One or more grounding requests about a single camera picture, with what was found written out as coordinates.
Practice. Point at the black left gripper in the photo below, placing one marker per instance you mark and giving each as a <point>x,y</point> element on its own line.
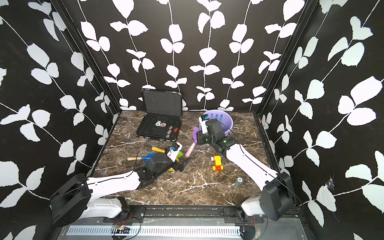
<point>183,162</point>

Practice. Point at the yellow red toy truck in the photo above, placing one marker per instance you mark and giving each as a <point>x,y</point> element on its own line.
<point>217,163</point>

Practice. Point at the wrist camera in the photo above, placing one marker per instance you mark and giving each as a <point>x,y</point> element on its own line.
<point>173,151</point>
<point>203,123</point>

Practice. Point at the blue trowel wooden handle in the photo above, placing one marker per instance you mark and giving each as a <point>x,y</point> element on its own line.
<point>146,158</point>

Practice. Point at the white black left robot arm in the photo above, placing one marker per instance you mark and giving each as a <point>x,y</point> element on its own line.
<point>82,197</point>

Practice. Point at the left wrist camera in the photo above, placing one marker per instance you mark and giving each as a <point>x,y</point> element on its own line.
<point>173,151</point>

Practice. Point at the white vented strip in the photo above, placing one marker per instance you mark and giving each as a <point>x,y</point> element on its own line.
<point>160,231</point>

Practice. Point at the small clear tape roll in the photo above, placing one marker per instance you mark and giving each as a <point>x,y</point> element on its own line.
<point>239,181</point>

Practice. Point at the purple toy shovel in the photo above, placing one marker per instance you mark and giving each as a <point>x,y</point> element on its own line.
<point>195,132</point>

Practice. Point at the black open tool case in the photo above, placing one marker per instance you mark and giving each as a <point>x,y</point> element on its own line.
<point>163,118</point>

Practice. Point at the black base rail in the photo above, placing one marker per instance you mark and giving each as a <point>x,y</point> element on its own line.
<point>210,214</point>

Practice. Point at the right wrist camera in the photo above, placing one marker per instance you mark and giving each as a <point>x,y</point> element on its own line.
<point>203,123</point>

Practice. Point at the green toy trowel yellow handle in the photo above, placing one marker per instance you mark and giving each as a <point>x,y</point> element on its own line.
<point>156,149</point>

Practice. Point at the yellow toy shovel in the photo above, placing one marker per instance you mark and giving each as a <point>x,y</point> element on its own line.
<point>171,169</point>

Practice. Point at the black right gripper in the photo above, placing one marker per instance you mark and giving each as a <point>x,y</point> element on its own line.
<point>200,136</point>

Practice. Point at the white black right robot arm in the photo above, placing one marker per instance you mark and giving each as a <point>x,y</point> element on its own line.
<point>277,195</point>

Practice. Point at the purple plastic bucket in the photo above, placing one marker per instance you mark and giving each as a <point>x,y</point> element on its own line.
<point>224,118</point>

